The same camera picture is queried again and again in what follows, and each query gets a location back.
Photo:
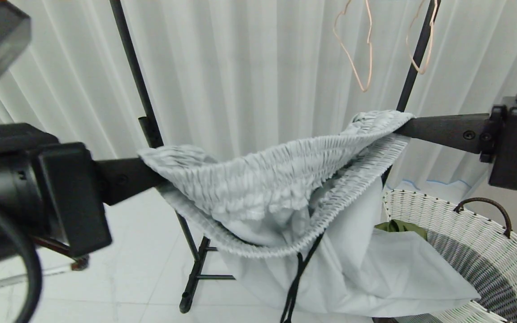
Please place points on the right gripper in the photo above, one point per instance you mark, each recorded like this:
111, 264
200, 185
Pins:
516, 148

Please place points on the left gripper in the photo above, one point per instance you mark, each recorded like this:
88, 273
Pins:
74, 197

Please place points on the pink clothes hanger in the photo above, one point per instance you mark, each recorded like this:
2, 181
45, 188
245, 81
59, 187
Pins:
429, 49
369, 54

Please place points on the black clothes rack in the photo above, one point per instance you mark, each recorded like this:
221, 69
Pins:
133, 67

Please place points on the pale grey shorts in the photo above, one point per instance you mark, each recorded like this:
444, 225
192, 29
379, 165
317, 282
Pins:
263, 179

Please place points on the white laundry basket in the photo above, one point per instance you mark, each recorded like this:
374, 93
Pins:
469, 224

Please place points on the green garment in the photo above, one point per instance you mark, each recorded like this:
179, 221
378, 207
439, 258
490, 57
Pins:
402, 226

